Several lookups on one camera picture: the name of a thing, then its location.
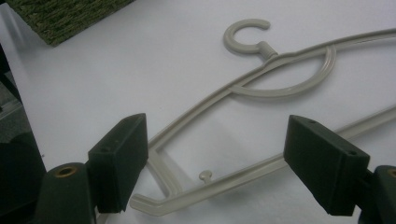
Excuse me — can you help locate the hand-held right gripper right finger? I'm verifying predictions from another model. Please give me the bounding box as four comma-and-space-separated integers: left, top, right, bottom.
283, 114, 371, 217

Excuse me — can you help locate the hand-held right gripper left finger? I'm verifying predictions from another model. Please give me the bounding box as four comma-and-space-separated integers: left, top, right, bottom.
88, 113, 149, 215

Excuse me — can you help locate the grey plastic clothes hanger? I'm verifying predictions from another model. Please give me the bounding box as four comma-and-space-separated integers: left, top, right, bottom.
129, 18, 396, 217

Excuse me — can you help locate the green woven basket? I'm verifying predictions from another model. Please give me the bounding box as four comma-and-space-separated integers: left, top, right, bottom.
5, 0, 136, 48

